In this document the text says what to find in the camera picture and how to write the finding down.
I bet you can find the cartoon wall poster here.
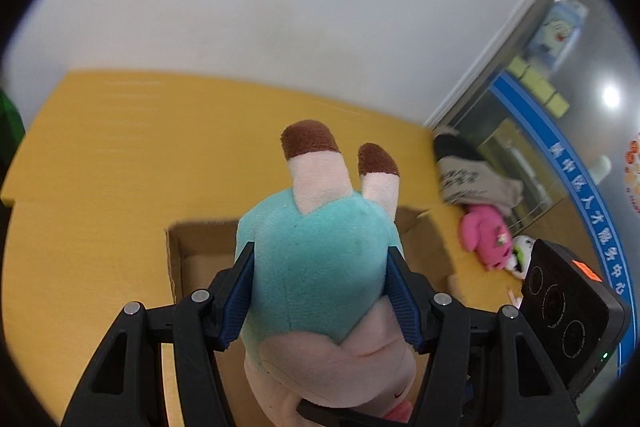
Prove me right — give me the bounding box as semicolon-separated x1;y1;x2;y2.
530;2;588;68

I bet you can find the white plush toy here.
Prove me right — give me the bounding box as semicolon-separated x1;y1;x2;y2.
505;234;538;280

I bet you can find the row of pale yellow notes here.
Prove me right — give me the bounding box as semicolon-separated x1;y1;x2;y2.
507;57;571;118

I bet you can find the beige printed cloth bag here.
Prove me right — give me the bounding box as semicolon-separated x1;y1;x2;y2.
437;154;523;218

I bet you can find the red patterned window sticker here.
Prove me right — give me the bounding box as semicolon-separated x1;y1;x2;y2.
624;142;640;212

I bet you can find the bright pink plush toy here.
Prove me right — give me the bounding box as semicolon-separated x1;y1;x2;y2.
459;203;513;272

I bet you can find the brown cardboard box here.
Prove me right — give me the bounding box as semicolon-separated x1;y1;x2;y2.
165;206;471;358

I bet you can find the blue banner strip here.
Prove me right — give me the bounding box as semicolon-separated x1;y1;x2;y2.
487;72;640;358

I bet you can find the green object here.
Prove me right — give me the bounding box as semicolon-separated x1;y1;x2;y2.
0;87;26;144

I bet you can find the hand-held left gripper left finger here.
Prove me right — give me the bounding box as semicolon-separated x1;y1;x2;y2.
60;241;257;427

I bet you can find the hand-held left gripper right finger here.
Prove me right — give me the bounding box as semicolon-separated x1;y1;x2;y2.
384;246;583;427

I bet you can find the teal and pink plush toy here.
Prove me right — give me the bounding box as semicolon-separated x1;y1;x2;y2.
234;119;418;427

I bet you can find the black cloth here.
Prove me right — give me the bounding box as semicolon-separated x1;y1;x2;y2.
432;132;483;162

